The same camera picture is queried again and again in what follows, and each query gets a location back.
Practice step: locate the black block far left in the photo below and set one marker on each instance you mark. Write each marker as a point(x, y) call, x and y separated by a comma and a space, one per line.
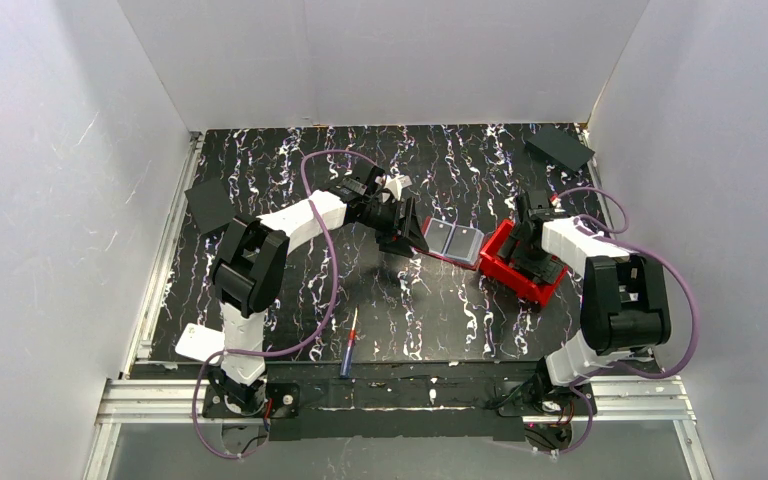
point(210, 206)

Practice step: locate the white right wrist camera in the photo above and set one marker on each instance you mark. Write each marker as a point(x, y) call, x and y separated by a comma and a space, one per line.
point(556, 199)

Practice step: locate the black block far right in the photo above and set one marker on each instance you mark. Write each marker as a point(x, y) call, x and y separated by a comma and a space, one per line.
point(560, 148)

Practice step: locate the aluminium left side rail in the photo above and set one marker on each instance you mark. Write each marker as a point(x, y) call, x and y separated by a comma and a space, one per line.
point(140, 345)

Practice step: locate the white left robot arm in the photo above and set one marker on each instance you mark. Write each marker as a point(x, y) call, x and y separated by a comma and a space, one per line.
point(248, 271)

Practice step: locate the red plastic bin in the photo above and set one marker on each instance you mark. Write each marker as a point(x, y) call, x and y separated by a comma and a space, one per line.
point(495, 268)

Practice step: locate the white card near left base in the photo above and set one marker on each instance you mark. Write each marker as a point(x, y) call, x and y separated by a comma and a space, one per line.
point(198, 342)

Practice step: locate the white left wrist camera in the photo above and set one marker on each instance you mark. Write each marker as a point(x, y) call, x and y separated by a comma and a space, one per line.
point(394, 187)

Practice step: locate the black credit card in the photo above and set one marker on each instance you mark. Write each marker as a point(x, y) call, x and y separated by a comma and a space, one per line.
point(437, 235)

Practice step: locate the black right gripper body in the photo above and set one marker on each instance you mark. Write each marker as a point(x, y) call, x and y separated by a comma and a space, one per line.
point(537, 263)

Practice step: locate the blue red screwdriver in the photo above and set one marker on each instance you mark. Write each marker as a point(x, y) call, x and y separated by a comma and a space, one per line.
point(345, 367)

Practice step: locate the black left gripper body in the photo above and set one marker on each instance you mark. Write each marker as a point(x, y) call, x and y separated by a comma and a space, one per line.
point(399, 224)

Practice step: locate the red leather card holder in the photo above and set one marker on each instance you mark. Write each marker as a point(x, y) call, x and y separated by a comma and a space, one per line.
point(469, 266)

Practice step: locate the black block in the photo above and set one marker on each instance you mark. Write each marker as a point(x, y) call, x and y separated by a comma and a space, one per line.
point(210, 206)
point(560, 148)

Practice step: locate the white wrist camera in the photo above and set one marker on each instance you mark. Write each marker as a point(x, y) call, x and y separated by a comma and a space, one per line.
point(394, 187)
point(556, 199)

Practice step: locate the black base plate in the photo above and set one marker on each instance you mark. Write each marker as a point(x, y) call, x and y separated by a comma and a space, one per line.
point(530, 398)
point(263, 400)

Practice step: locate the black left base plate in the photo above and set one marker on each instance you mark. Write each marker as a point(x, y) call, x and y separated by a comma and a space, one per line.
point(263, 400)

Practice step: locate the aluminium front rail frame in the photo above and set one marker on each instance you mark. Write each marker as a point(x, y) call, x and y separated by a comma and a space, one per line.
point(390, 406)

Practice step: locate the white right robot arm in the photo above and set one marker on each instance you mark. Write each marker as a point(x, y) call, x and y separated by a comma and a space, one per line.
point(623, 305)

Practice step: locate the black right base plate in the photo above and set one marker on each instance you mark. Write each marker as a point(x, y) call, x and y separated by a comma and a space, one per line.
point(530, 398)

